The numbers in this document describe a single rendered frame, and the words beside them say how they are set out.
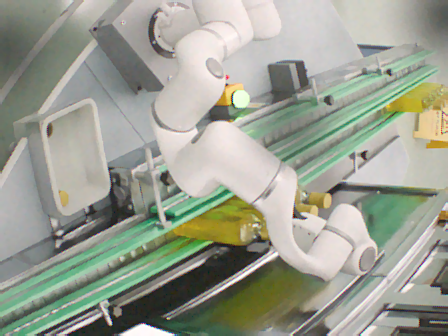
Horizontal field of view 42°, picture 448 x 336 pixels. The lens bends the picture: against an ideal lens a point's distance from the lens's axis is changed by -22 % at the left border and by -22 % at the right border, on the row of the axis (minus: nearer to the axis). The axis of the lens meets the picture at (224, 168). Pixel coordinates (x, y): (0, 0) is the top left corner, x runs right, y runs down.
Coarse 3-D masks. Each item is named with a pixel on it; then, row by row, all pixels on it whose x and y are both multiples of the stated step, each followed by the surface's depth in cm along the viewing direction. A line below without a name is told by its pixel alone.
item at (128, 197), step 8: (120, 168) 154; (112, 176) 153; (120, 176) 151; (112, 184) 154; (120, 184) 152; (128, 184) 150; (136, 184) 151; (120, 192) 152; (128, 192) 151; (136, 192) 151; (120, 200) 154; (128, 200) 152; (136, 200) 151; (120, 208) 155; (128, 208) 152; (136, 208) 152; (144, 208) 153
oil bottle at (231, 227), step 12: (204, 216) 154; (216, 216) 152; (228, 216) 151; (240, 216) 150; (252, 216) 149; (180, 228) 159; (192, 228) 157; (204, 228) 154; (216, 228) 152; (228, 228) 149; (240, 228) 147; (216, 240) 153; (228, 240) 151; (240, 240) 148; (252, 240) 148
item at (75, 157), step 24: (48, 120) 135; (72, 120) 149; (96, 120) 147; (48, 144) 136; (72, 144) 150; (96, 144) 149; (48, 168) 137; (72, 168) 151; (96, 168) 151; (72, 192) 151; (96, 192) 150
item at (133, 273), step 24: (384, 120) 227; (360, 144) 205; (312, 168) 192; (192, 240) 159; (144, 264) 149; (168, 264) 148; (96, 288) 139; (120, 288) 137; (48, 312) 127; (72, 312) 126
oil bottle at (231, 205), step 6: (222, 204) 160; (228, 204) 160; (234, 204) 159; (240, 204) 158; (246, 204) 157; (234, 210) 156; (240, 210) 155; (246, 210) 154; (252, 210) 153; (258, 216) 151; (264, 222) 151
